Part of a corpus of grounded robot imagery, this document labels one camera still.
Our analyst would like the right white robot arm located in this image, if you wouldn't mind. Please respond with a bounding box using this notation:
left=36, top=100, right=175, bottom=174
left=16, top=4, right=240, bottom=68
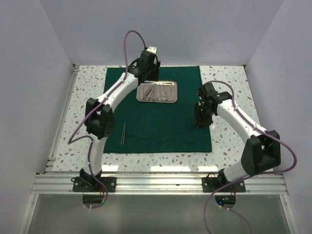
left=194, top=82, right=281, bottom=192

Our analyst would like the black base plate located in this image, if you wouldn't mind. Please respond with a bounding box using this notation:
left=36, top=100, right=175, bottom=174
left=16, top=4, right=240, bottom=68
left=71, top=176, right=117, bottom=193
left=201, top=173, right=246, bottom=193

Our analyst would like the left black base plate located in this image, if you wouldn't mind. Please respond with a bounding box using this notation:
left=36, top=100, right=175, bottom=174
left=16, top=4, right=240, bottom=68
left=71, top=176, right=117, bottom=193

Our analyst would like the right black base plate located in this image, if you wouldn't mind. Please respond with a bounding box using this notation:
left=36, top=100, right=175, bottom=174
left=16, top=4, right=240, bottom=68
left=201, top=173, right=246, bottom=193

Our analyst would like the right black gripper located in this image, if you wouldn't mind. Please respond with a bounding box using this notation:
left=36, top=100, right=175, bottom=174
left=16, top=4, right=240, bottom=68
left=194, top=102, right=215, bottom=129

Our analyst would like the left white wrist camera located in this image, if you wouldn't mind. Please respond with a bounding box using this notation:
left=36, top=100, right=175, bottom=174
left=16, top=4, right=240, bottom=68
left=146, top=46, right=157, bottom=55

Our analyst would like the aluminium rail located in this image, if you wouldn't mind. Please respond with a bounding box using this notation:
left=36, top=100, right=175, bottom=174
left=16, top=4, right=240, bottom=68
left=31, top=173, right=288, bottom=195
left=43, top=64, right=80, bottom=174

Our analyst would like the steel instrument tray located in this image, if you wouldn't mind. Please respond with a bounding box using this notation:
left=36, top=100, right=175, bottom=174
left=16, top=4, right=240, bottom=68
left=136, top=80, right=178, bottom=103

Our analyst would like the aluminium left side rail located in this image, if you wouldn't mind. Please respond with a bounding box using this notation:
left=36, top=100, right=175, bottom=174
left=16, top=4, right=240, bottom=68
left=43, top=64, right=80, bottom=174

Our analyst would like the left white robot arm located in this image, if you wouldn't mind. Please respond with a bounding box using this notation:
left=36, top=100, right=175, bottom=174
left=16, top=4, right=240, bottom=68
left=79, top=46, right=160, bottom=192

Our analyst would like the dark green surgical cloth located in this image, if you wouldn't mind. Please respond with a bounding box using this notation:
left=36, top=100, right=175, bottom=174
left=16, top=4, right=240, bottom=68
left=104, top=66, right=212, bottom=154

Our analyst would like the aluminium front rail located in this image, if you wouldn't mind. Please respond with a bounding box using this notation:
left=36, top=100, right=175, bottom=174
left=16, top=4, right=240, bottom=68
left=31, top=173, right=288, bottom=195

